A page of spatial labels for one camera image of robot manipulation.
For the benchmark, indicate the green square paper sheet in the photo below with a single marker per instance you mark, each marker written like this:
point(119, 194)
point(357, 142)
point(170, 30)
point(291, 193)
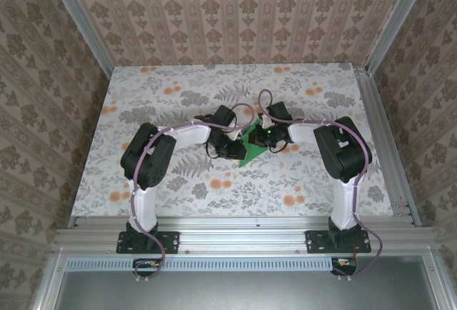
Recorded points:
point(251, 153)

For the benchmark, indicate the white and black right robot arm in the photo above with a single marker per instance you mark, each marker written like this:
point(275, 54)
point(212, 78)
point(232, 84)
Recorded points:
point(303, 134)

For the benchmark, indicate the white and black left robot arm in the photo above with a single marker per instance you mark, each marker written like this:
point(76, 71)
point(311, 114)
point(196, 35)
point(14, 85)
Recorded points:
point(185, 135)

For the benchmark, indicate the grey metal panel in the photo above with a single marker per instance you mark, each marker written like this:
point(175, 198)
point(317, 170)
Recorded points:
point(250, 288)

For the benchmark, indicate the black controller board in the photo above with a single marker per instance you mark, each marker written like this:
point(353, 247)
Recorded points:
point(146, 269)
point(344, 267)

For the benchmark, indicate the aluminium front rail beam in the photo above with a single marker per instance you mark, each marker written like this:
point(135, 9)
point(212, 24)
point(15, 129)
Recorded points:
point(232, 231)

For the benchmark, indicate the aluminium side rail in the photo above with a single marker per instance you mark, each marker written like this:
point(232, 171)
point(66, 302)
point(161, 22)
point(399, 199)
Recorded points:
point(385, 145)

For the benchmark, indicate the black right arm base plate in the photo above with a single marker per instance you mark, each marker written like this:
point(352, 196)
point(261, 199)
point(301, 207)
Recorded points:
point(316, 242)

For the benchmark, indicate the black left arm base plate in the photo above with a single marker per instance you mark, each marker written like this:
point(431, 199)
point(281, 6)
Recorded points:
point(171, 242)

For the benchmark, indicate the aluminium corner post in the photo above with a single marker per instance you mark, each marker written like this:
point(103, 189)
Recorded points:
point(82, 24)
point(396, 20)

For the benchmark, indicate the aluminium frame bar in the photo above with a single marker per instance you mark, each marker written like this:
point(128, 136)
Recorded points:
point(439, 285)
point(48, 285)

